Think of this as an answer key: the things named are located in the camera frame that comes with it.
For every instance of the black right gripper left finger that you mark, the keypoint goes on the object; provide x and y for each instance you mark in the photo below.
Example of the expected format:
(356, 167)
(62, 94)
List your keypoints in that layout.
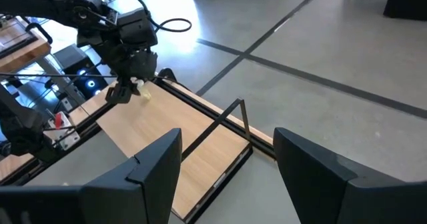
(146, 184)

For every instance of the black computer blue lights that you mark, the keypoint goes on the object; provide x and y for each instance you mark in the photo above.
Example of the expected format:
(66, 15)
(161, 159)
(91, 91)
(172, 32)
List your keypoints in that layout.
(71, 59)

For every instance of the black metal shelf frame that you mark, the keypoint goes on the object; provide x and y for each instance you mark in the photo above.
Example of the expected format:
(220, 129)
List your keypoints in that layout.
(217, 124)

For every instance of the wooden side table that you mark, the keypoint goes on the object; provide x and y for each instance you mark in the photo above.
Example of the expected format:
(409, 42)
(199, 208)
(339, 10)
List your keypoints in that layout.
(20, 47)

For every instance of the black draped table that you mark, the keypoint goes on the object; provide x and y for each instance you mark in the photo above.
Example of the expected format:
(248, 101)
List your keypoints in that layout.
(407, 0)

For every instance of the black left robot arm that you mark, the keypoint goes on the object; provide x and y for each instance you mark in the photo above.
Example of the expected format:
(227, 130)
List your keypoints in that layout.
(40, 4)

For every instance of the white box red switch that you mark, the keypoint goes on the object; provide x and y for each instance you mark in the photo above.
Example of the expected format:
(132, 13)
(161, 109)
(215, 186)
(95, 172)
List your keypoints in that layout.
(63, 132)

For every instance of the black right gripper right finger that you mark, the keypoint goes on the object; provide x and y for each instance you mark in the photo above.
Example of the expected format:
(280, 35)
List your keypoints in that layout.
(317, 184)

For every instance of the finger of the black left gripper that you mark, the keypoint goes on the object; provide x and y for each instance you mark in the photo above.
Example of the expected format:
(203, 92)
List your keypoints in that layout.
(136, 85)
(118, 95)

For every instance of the black table clamp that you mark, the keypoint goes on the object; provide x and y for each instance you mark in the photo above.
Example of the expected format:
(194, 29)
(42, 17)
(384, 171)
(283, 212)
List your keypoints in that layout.
(166, 74)

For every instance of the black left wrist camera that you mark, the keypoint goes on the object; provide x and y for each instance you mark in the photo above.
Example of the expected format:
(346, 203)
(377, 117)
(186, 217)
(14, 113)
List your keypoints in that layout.
(136, 27)

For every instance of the wooden shelf board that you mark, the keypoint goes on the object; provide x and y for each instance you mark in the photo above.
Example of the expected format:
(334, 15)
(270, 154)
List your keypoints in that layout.
(160, 124)

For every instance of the grey table mat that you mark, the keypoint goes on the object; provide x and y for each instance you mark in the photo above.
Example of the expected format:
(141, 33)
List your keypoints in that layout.
(90, 160)

